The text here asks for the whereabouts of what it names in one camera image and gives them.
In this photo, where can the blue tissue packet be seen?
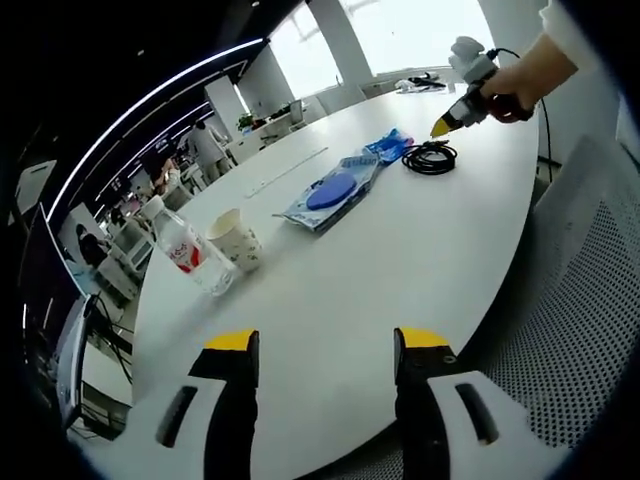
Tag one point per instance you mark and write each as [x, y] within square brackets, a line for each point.
[392, 145]

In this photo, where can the white power strip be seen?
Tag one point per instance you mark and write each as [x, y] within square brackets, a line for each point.
[287, 172]

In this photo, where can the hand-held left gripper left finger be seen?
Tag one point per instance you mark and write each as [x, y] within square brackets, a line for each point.
[230, 400]

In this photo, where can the green potted plant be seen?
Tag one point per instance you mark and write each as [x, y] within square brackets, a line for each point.
[246, 122]

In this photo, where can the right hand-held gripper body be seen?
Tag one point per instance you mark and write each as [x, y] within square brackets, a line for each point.
[472, 75]

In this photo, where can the person's right hand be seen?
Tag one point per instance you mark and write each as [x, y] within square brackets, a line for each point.
[510, 85]

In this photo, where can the clear plastic water bottle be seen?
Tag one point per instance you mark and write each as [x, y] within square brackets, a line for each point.
[192, 255]

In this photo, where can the clear bag with blue disc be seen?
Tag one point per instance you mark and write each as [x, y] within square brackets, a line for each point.
[330, 192]

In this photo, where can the white table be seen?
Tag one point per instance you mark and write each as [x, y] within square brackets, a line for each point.
[350, 280]

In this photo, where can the ceiling light strip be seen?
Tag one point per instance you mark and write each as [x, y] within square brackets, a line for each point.
[140, 110]

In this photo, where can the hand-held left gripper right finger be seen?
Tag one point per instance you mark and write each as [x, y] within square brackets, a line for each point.
[420, 400]

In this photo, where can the ceiling air vent panel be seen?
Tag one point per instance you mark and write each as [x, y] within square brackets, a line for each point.
[35, 180]

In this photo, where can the grey mesh office chair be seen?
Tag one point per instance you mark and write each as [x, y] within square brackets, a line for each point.
[565, 310]

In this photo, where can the printed white paper cup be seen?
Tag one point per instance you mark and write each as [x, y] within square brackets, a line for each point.
[240, 245]

